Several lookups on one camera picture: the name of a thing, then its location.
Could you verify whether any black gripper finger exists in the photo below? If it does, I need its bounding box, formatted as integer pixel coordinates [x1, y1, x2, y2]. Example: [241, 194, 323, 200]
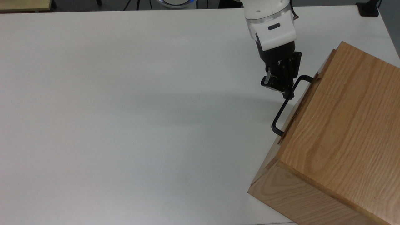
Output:
[261, 69, 286, 93]
[282, 78, 296, 100]

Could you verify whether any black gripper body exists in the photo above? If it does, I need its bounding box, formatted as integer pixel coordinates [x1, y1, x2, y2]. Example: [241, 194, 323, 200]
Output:
[256, 33, 303, 79]

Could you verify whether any light wooden drawer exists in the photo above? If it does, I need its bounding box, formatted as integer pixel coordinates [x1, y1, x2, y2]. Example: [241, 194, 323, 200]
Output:
[277, 48, 341, 146]

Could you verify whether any black metal drawer handle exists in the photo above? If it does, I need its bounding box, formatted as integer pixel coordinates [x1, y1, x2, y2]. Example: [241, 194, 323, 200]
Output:
[271, 75, 314, 137]

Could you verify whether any light oak wooden cabinet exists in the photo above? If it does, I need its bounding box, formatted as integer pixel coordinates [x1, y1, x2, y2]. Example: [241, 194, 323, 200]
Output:
[248, 41, 400, 225]

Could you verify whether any black table corner clamp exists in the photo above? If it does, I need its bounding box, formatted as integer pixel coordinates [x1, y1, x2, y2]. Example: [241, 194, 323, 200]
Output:
[356, 0, 380, 17]

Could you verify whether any light wooden side table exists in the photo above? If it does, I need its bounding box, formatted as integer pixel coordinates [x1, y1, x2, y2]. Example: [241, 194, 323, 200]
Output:
[0, 0, 52, 13]

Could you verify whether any robot base with blue ring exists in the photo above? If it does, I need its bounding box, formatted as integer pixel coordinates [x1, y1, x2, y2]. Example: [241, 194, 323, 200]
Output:
[156, 0, 198, 9]

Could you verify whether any thin black cable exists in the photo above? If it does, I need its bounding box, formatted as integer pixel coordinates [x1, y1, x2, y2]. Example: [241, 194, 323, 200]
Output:
[123, 0, 142, 10]

